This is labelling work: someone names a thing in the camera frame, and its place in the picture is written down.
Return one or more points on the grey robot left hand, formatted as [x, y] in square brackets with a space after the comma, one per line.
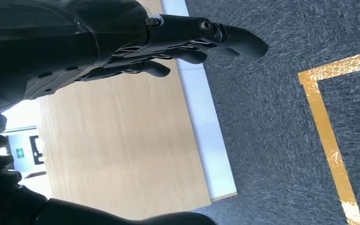
[59, 40]

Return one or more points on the light wooden desk panel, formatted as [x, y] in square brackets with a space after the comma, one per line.
[118, 139]

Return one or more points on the yellow floor marking tape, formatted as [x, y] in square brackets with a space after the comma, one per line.
[323, 124]

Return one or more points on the black rectangular frame fixture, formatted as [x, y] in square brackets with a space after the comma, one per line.
[35, 150]

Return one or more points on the green wall sign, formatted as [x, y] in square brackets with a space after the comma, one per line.
[20, 153]

